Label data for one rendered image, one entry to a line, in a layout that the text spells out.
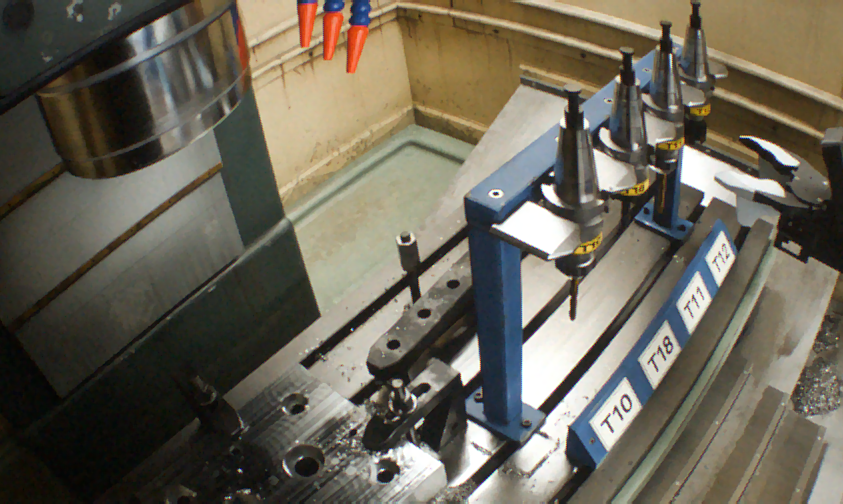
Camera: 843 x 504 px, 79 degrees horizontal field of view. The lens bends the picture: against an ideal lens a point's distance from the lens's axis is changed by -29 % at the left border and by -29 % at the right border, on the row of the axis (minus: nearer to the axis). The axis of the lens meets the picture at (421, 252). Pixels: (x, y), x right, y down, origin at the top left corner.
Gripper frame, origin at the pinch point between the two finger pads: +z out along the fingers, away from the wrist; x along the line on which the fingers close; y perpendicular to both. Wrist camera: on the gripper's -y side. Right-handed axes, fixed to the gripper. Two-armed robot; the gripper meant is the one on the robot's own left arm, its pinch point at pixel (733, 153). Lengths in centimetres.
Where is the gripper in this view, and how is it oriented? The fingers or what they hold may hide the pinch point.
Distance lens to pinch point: 75.9
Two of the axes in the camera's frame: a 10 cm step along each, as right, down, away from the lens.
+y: 1.0, 7.4, 6.7
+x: 6.7, -5.4, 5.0
